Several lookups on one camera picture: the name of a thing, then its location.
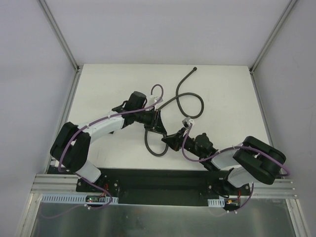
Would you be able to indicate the right aluminium frame post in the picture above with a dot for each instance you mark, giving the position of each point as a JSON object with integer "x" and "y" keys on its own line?
{"x": 273, "y": 34}

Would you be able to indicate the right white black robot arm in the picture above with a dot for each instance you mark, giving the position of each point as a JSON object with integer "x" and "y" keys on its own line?
{"x": 250, "y": 161}

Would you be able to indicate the left white slotted cable duct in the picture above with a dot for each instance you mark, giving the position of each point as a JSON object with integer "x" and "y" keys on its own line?
{"x": 78, "y": 199}

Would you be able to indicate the aluminium frame post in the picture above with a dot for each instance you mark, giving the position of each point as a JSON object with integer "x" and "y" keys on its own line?
{"x": 58, "y": 34}
{"x": 273, "y": 34}

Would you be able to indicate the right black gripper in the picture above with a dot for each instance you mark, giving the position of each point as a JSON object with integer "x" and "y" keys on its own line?
{"x": 182, "y": 138}

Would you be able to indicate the aluminium front rail profile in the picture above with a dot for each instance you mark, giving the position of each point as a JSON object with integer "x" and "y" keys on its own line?
{"x": 54, "y": 183}

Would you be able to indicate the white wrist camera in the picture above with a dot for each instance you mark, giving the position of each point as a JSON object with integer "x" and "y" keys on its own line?
{"x": 187, "y": 122}
{"x": 154, "y": 100}

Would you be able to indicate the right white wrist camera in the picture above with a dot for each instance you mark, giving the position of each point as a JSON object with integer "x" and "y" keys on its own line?
{"x": 187, "y": 122}

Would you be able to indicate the white slotted cable duct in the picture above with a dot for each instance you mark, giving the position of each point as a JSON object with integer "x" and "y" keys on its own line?
{"x": 78, "y": 199}
{"x": 216, "y": 203}

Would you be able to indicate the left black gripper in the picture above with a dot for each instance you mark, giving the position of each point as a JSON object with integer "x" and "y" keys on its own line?
{"x": 156, "y": 121}

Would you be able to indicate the right white slotted cable duct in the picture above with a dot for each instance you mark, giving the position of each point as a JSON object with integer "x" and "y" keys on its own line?
{"x": 216, "y": 203}

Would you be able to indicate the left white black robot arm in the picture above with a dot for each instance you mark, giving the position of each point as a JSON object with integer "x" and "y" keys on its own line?
{"x": 72, "y": 143}

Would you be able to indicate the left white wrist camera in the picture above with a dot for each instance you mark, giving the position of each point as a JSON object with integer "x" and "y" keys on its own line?
{"x": 154, "y": 100}

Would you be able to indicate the left aluminium frame post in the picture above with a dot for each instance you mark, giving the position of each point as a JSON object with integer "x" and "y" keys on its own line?
{"x": 58, "y": 34}

